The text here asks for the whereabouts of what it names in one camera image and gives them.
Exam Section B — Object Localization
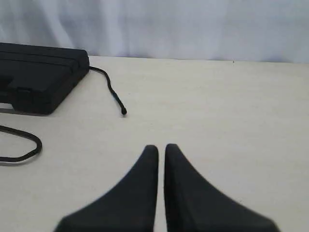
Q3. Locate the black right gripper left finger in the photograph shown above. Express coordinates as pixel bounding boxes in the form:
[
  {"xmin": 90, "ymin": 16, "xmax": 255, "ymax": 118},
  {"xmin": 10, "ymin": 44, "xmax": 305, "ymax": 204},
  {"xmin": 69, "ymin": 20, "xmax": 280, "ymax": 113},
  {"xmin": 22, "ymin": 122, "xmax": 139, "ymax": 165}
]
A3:
[{"xmin": 55, "ymin": 145, "xmax": 159, "ymax": 232}]

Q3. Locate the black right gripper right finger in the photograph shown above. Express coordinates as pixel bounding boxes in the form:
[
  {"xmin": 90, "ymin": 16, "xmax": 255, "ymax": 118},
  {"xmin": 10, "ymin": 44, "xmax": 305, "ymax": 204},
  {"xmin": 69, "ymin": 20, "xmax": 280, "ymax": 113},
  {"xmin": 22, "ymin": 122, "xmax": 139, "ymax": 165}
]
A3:
[{"xmin": 164, "ymin": 144, "xmax": 279, "ymax": 232}]

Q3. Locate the black power cord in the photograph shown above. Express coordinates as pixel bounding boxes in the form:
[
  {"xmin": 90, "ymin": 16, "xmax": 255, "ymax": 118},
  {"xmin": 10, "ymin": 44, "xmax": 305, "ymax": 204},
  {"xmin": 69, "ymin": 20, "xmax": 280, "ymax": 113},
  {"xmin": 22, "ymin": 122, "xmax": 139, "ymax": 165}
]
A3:
[{"xmin": 0, "ymin": 66, "xmax": 127, "ymax": 166}]

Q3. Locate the black rectangular power adapter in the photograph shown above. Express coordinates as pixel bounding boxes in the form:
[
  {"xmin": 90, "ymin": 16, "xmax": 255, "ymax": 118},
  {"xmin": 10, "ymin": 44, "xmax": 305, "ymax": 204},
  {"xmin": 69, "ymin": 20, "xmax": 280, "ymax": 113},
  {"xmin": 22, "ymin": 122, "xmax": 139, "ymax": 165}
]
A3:
[{"xmin": 0, "ymin": 43, "xmax": 90, "ymax": 115}]

